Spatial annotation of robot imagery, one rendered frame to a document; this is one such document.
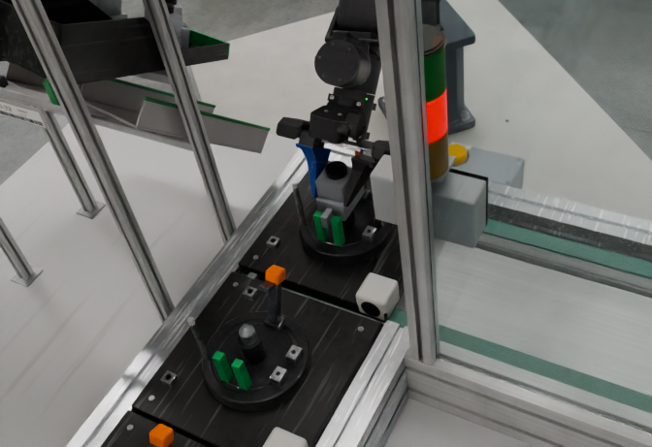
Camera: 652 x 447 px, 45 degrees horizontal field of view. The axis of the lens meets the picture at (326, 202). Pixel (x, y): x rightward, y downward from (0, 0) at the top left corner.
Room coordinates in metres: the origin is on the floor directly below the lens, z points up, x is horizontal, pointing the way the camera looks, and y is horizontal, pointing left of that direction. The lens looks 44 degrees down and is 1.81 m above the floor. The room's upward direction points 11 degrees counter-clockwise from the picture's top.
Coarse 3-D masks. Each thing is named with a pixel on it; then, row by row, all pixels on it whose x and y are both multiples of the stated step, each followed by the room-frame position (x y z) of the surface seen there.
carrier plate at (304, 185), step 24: (288, 216) 0.85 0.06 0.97; (264, 240) 0.81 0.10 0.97; (288, 240) 0.80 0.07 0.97; (240, 264) 0.77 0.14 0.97; (264, 264) 0.76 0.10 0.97; (288, 264) 0.76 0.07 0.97; (312, 264) 0.75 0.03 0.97; (360, 264) 0.73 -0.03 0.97; (384, 264) 0.72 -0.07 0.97; (312, 288) 0.70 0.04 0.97; (336, 288) 0.70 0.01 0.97; (360, 312) 0.66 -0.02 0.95
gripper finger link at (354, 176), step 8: (352, 160) 0.78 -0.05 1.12; (360, 160) 0.77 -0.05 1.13; (352, 168) 0.78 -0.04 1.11; (360, 168) 0.77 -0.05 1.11; (368, 168) 0.79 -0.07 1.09; (352, 176) 0.78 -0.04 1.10; (360, 176) 0.77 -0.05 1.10; (368, 176) 0.79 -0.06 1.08; (352, 184) 0.77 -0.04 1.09; (360, 184) 0.78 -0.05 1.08; (352, 192) 0.77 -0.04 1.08; (344, 200) 0.77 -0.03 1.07; (352, 200) 0.77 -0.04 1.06
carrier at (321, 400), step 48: (240, 288) 0.73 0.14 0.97; (192, 336) 0.66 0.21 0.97; (240, 336) 0.60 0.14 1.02; (288, 336) 0.61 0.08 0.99; (336, 336) 0.61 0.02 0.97; (192, 384) 0.58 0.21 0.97; (240, 384) 0.55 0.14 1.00; (288, 384) 0.54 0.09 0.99; (336, 384) 0.54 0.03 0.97; (192, 432) 0.51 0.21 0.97; (240, 432) 0.50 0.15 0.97; (288, 432) 0.48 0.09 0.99
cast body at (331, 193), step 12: (336, 168) 0.80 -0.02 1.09; (348, 168) 0.81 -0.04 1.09; (324, 180) 0.79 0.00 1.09; (336, 180) 0.79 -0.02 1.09; (348, 180) 0.79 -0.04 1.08; (324, 192) 0.79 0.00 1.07; (336, 192) 0.78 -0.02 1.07; (360, 192) 0.81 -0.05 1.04; (324, 204) 0.78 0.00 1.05; (336, 204) 0.77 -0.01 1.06; (324, 216) 0.76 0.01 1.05
